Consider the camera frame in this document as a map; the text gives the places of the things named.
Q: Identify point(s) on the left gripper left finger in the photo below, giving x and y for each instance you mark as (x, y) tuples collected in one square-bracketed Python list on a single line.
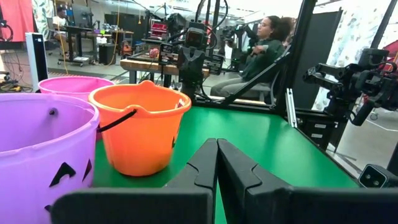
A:
[(186, 205)]

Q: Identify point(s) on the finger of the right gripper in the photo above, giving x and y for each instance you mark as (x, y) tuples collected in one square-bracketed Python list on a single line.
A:
[(184, 67), (198, 67)]

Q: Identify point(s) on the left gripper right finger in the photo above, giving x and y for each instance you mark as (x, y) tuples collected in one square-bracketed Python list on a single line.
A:
[(264, 205)]

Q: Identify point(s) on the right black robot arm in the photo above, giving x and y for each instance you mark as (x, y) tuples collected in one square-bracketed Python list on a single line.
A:
[(191, 91)]

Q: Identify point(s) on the black neighbouring robot arm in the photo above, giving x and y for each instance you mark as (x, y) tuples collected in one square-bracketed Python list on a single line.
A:
[(357, 81)]

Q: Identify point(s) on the brown white candy packet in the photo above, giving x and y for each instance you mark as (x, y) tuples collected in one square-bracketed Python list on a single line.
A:
[(180, 104)]

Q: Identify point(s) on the wooden workbench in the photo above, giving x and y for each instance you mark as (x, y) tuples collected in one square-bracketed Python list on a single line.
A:
[(140, 65)]

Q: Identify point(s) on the black bin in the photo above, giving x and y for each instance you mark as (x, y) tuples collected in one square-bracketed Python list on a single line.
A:
[(107, 54)]

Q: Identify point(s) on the seated person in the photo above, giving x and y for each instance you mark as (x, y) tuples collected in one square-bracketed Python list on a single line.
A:
[(261, 59)]

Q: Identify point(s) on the green table mat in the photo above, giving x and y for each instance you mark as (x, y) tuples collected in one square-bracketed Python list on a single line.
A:
[(264, 140)]

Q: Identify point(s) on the grey office chair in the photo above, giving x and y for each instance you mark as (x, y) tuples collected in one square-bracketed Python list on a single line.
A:
[(264, 88)]

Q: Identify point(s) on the orange jack-o-lantern bucket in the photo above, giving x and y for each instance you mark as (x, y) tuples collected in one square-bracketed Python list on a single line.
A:
[(140, 140)]

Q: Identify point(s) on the black labelled control box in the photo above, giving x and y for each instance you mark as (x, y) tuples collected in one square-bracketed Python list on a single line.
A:
[(317, 130)]

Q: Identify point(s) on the black background desk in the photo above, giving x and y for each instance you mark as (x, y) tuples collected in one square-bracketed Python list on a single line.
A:
[(77, 31)]

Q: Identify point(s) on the pink jack-o-lantern bucket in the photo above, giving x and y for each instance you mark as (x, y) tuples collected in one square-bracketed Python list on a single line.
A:
[(71, 87)]

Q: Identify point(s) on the distant person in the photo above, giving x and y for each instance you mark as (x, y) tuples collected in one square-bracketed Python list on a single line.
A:
[(59, 21)]

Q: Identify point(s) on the dark partition panel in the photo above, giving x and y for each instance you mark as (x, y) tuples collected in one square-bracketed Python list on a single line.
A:
[(323, 46)]

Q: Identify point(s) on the red hanging cloth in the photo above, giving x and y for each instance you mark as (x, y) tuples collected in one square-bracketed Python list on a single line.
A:
[(17, 18)]

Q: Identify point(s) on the leaf print curtain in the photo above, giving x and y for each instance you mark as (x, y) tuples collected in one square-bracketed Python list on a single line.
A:
[(351, 34)]

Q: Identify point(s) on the purple jack-o-lantern bucket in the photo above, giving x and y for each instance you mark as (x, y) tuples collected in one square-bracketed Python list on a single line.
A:
[(31, 149)]

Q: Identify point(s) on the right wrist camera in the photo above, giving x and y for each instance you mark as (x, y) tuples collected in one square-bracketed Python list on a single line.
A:
[(196, 37)]

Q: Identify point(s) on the black aluminium table frame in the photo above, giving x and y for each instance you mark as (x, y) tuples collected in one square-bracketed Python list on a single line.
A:
[(295, 46)]

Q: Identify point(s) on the silver aluminium bracket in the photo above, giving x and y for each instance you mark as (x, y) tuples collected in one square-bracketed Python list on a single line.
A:
[(291, 107)]

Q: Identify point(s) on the table-level camera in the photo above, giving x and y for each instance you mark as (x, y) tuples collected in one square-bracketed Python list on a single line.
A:
[(374, 176)]

